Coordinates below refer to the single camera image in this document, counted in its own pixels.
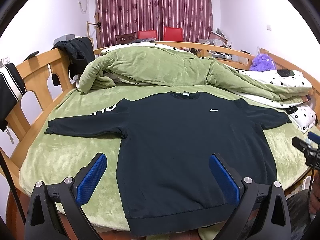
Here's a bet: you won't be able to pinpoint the black long sleeve sweatshirt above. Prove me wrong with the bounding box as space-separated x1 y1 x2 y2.
46 92 290 236

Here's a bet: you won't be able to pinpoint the person right hand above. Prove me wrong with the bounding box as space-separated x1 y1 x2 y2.
309 173 320 215

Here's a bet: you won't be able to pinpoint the white floral pillow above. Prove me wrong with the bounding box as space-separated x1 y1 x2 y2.
285 105 316 134

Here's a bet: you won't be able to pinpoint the green plush bed sheet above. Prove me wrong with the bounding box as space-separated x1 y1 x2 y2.
19 85 308 232

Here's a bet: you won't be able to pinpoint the purple plush toy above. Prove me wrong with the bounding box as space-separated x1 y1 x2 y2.
249 53 277 72

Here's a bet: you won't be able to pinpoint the black white striped garment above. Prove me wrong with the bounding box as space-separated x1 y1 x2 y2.
0 63 26 132

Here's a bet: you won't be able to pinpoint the cluttered desk items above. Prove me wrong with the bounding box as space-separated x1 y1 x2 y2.
189 28 251 64

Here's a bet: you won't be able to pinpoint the black phone on headboard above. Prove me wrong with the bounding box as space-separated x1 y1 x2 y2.
24 51 39 61

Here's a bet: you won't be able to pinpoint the black garment on headboard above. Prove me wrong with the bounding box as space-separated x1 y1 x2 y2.
52 37 95 79

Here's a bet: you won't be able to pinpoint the green plush comforter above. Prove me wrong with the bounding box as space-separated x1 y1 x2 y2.
77 43 312 101

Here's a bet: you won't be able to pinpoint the wooden coat rack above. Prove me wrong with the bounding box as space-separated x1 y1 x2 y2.
86 12 101 49

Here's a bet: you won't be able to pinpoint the dark wooden chair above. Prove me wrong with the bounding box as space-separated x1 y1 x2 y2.
115 32 137 44

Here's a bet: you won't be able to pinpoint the red chair left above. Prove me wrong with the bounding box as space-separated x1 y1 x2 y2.
137 30 158 41

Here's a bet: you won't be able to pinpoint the maroon floral curtain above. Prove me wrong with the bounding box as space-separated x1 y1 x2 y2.
95 0 213 47

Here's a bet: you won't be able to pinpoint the black cable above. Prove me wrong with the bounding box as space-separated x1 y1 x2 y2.
0 149 27 227

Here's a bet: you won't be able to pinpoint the wooden bed frame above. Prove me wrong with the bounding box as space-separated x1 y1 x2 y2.
1 41 319 196

